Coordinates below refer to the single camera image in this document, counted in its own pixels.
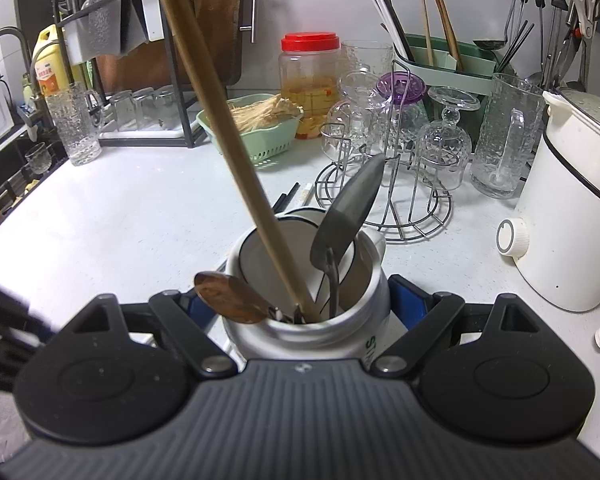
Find cut-crystal stemmed glass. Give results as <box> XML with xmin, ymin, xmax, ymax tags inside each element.
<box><xmin>419</xmin><ymin>85</ymin><xmax>482</xmax><ymax>192</ymax></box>

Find textured glass pitcher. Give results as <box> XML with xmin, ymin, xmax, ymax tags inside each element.
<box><xmin>470</xmin><ymin>72</ymin><xmax>546</xmax><ymax>199</ymax></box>

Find clear patterned tumbler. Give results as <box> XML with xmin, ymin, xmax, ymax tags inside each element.
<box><xmin>341</xmin><ymin>40</ymin><xmax>395</xmax><ymax>93</ymax></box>

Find small patterned glass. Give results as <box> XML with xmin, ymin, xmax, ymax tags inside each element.
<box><xmin>25</xmin><ymin>142</ymin><xmax>53</xmax><ymax>176</ymax></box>

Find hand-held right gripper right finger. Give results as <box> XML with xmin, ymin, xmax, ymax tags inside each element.
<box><xmin>372</xmin><ymin>276</ymin><xmax>556</xmax><ymax>379</ymax></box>

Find wooden spoon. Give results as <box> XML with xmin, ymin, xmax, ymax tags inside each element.
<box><xmin>194</xmin><ymin>271</ymin><xmax>272</xmax><ymax>325</ymax></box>

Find bunch of mixed chopsticks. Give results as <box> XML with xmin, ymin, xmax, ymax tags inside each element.
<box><xmin>364</xmin><ymin>0</ymin><xmax>465</xmax><ymax>72</ymax></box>

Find metal faucet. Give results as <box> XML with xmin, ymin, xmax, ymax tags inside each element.
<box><xmin>0</xmin><ymin>26</ymin><xmax>48</xmax><ymax>126</ymax></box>

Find wire glass rack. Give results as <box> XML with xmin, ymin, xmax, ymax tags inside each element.
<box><xmin>314</xmin><ymin>60</ymin><xmax>453</xmax><ymax>243</ymax></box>

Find tall textured glass mug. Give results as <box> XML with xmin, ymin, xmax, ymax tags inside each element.
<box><xmin>45</xmin><ymin>81</ymin><xmax>105</xmax><ymax>167</ymax></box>

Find metal spoon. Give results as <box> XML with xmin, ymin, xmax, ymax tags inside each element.
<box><xmin>309</xmin><ymin>152</ymin><xmax>387</xmax><ymax>320</ymax></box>

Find bundle of bamboo sticks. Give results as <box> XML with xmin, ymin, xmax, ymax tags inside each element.
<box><xmin>227</xmin><ymin>94</ymin><xmax>303</xmax><ymax>133</ymax></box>

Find glass cup with purple lid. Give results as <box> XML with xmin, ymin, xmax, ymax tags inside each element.
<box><xmin>375</xmin><ymin>71</ymin><xmax>427</xmax><ymax>143</ymax></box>

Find green utensil holder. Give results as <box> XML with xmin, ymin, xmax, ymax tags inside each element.
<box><xmin>392</xmin><ymin>34</ymin><xmax>498</xmax><ymax>156</ymax></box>

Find grey patterned cloth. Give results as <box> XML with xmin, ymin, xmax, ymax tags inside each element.
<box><xmin>65</xmin><ymin>0</ymin><xmax>148</xmax><ymax>61</ymax></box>

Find small pale bottle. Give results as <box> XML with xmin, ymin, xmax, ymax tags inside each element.
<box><xmin>21</xmin><ymin>72</ymin><xmax>37</xmax><ymax>111</ymax></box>

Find wooden cutting board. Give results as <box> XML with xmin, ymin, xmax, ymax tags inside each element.
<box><xmin>95</xmin><ymin>0</ymin><xmax>243</xmax><ymax>96</ymax></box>

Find white ceramic jar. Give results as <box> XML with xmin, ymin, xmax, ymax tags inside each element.
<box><xmin>221</xmin><ymin>214</ymin><xmax>395</xmax><ymax>368</ymax></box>

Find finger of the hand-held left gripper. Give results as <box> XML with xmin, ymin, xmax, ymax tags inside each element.
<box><xmin>0</xmin><ymin>276</ymin><xmax>48</xmax><ymax>392</ymax></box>

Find red-lidded plastic jar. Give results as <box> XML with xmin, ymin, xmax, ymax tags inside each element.
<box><xmin>279</xmin><ymin>32</ymin><xmax>342</xmax><ymax>141</ymax></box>

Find black sink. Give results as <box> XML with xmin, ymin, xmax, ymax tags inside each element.
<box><xmin>0</xmin><ymin>120</ymin><xmax>68</xmax><ymax>246</ymax></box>

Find green plastic basket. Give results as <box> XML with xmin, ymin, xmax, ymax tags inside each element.
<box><xmin>196</xmin><ymin>93</ymin><xmax>305</xmax><ymax>163</ymax></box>

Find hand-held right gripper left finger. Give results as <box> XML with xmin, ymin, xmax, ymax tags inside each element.
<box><xmin>60</xmin><ymin>290</ymin><xmax>238</xmax><ymax>379</ymax></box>

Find black metal dish rack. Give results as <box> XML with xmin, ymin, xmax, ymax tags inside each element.
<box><xmin>52</xmin><ymin>0</ymin><xmax>211</xmax><ymax>150</ymax></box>

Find kitchen scissors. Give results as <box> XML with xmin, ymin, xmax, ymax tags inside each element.
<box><xmin>562</xmin><ymin>0</ymin><xmax>600</xmax><ymax>93</ymax></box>

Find wooden chopstick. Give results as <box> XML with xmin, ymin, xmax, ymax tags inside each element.
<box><xmin>151</xmin><ymin>0</ymin><xmax>322</xmax><ymax>322</ymax></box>

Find white cloth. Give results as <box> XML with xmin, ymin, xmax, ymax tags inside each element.
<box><xmin>65</xmin><ymin>25</ymin><xmax>90</xmax><ymax>63</ymax></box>

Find clear stemmed glass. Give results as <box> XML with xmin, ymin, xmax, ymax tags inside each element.
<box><xmin>324</xmin><ymin>72</ymin><xmax>383</xmax><ymax>161</ymax></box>

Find white drip tray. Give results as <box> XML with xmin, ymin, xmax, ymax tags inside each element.
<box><xmin>99</xmin><ymin>129</ymin><xmax>191</xmax><ymax>148</ymax></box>

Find metal bar handle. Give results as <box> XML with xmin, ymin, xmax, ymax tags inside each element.
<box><xmin>239</xmin><ymin>0</ymin><xmax>259</xmax><ymax>44</ymax></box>

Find bunch of thin black rods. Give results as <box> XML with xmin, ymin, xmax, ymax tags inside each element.
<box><xmin>495</xmin><ymin>21</ymin><xmax>536</xmax><ymax>75</ymax></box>

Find white electric cooker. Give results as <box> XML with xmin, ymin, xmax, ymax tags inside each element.
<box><xmin>497</xmin><ymin>87</ymin><xmax>600</xmax><ymax>352</ymax></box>

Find yellow oil bottle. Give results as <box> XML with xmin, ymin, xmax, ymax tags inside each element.
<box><xmin>32</xmin><ymin>24</ymin><xmax>73</xmax><ymax>98</ymax></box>

